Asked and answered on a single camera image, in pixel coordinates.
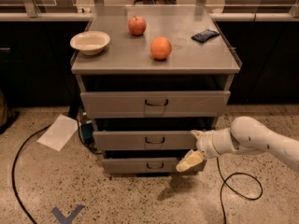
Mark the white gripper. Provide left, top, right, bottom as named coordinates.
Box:
left=176, top=130, right=220, bottom=173

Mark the grey drawer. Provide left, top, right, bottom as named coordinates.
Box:
left=101, top=156, right=208, bottom=175
left=81, top=91, right=230, bottom=119
left=93, top=131, right=197, bottom=151

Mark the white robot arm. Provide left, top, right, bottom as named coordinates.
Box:
left=177, top=117, right=299, bottom=172

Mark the grey metal drawer cabinet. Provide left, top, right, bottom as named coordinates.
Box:
left=70, top=5, right=243, bottom=175

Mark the grey bottom drawer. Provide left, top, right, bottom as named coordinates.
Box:
left=101, top=156, right=208, bottom=175

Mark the grey top drawer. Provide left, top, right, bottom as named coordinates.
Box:
left=81, top=91, right=230, bottom=119

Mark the orange fruit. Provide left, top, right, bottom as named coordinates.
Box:
left=150, top=37, right=172, bottom=60

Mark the dark blue sponge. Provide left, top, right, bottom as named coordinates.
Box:
left=192, top=29, right=220, bottom=43

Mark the red apple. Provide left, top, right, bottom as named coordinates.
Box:
left=128, top=16, right=147, bottom=35

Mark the white paper sheet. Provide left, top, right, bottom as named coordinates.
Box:
left=37, top=115, right=78, bottom=151

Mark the blue tape floor marking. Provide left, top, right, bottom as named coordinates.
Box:
left=50, top=204, right=86, bottom=224

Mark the white ceramic bowl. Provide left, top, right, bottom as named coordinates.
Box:
left=70, top=31, right=110, bottom=55

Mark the black cable right floor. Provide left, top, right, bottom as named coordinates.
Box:
left=215, top=156, right=263, bottom=224

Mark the black cable floor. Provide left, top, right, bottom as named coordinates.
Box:
left=215, top=156, right=263, bottom=224
left=11, top=123, right=53, bottom=224

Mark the black cable left floor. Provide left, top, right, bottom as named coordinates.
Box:
left=11, top=123, right=53, bottom=224

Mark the grey counter rail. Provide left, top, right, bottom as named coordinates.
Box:
left=0, top=13, right=299, bottom=22

